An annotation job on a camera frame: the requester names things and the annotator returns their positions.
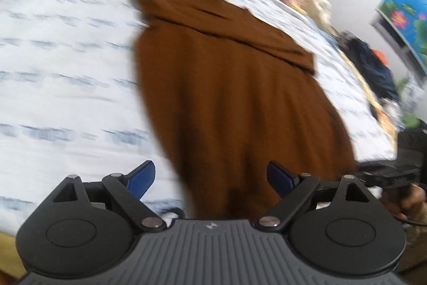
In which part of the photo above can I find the brown knit sweater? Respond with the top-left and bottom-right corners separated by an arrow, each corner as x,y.
135,0 -> 355,220

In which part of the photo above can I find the dark navy clothes pile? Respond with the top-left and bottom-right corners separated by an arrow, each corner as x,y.
338,32 -> 399,102

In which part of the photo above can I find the cream crumpled clothes pile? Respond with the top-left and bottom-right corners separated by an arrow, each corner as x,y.
300,0 -> 336,36

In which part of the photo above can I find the person's right hand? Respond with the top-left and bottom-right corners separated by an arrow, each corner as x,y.
380,184 -> 426,223

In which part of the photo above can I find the white script-print bed sheet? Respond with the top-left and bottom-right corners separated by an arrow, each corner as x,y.
1,0 -> 396,235

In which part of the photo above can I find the black thin cable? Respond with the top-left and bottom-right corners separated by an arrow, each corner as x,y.
393,210 -> 427,227

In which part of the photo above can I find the colourful flower picture frame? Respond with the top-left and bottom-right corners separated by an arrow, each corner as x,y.
373,0 -> 426,76

